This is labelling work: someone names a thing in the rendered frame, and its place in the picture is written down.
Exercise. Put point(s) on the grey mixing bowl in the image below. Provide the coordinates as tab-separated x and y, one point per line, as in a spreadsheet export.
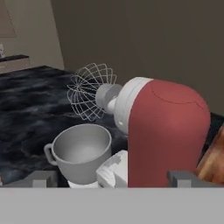
80	151

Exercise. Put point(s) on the brown wooden object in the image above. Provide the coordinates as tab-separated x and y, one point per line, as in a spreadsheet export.
213	159

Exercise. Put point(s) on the beige cabinet with dark top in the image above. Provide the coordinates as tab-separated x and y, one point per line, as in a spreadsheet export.
13	62

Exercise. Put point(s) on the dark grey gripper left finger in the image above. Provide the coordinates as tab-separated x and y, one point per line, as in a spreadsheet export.
39	178

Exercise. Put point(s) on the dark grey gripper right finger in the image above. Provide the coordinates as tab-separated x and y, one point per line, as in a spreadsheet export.
183	178

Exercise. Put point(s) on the red stand mixer head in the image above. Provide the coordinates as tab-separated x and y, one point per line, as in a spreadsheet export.
163	131

